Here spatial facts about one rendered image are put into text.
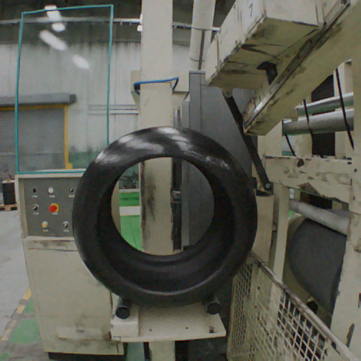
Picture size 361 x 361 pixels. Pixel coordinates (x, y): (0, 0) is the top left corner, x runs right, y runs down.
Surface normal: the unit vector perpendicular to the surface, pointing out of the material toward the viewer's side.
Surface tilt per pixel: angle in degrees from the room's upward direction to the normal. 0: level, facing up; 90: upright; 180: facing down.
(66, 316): 90
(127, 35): 90
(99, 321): 90
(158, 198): 90
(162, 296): 101
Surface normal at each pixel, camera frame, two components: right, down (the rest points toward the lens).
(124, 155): 0.01, -0.05
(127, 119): 0.25, 0.11
